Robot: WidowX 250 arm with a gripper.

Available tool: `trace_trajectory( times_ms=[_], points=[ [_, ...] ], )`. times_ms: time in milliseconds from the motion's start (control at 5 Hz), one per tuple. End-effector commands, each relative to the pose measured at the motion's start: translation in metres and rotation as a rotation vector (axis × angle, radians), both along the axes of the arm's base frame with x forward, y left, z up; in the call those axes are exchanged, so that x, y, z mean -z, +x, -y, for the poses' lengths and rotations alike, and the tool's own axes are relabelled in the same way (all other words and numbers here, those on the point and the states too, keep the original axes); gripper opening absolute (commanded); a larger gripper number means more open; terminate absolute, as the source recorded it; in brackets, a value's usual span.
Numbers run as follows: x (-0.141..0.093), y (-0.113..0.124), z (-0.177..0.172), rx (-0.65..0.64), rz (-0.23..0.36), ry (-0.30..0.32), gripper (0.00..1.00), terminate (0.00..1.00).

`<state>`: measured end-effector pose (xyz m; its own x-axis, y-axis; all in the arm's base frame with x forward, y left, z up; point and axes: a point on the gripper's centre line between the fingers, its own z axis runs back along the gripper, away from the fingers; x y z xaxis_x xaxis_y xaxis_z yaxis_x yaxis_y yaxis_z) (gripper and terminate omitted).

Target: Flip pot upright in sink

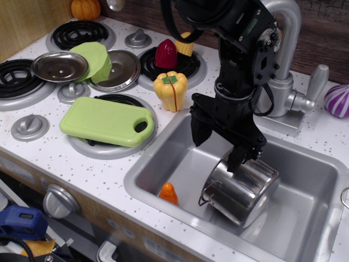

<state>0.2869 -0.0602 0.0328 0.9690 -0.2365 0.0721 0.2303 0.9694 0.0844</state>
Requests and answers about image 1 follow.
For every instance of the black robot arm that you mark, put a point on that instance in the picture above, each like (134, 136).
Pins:
(243, 74)

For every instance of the orange toy carrot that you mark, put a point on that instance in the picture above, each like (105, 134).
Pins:
(168, 193)

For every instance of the silver stove knob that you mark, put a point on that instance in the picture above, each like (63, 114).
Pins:
(68, 93)
(30, 128)
(138, 40)

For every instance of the silver oven door handle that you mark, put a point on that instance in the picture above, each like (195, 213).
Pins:
(107, 252)

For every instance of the steel lid right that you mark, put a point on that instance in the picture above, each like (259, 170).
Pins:
(124, 69)

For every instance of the silver hanging spoon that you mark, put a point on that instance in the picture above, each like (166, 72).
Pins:
(116, 5)

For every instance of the silver stove knob middle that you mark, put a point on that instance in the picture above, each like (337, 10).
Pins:
(68, 93)

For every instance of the yellow toy corn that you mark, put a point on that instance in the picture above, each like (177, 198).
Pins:
(184, 48)

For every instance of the silver oven knob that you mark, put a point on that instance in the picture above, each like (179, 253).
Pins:
(59, 203)

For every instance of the silver stove knob front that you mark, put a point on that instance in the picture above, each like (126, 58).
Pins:
(30, 128)

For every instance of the silver toy faucet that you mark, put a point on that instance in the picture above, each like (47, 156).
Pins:
(280, 71)

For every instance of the back left black burner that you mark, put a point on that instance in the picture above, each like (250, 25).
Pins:
(74, 33)

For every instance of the silver faucet handle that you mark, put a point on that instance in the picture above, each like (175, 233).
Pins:
(297, 101)

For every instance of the black burner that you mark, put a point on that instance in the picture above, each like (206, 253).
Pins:
(74, 33)
(103, 151)
(20, 87)
(194, 68)

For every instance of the steel lid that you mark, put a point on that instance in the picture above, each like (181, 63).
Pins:
(59, 66)
(124, 69)

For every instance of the green plastic bowl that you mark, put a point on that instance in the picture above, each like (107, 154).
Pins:
(97, 57)

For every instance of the front black burner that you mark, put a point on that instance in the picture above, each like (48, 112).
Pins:
(103, 151)

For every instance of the yellow toy bell pepper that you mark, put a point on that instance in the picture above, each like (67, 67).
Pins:
(171, 88)

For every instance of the blue clamp tool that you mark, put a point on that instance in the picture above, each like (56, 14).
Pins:
(23, 222)

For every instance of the red toy pepper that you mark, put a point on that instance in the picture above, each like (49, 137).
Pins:
(166, 55)

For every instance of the silver stove knob back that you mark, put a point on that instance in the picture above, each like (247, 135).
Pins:
(138, 40)

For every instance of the far left black burner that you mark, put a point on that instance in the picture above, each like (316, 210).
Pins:
(20, 87)

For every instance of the silver sink basin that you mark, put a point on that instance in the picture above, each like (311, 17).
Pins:
(284, 206)

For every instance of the back right black burner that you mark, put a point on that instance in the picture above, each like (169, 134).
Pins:
(194, 68)

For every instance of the steel lid left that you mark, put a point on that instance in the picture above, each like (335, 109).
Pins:
(59, 66)

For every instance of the orange tape piece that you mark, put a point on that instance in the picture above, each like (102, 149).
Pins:
(39, 247)

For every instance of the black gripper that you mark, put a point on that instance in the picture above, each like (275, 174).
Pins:
(233, 120)

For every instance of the orange toy pumpkin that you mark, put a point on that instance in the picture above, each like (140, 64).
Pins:
(85, 9)

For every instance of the purple striped toy onion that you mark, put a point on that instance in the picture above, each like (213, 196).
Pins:
(336, 101)

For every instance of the silver wire hook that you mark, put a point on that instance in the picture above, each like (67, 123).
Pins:
(343, 197)

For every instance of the stainless steel pot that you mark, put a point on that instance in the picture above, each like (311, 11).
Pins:
(243, 195)

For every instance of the green cutting board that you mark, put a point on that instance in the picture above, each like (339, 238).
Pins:
(108, 122)

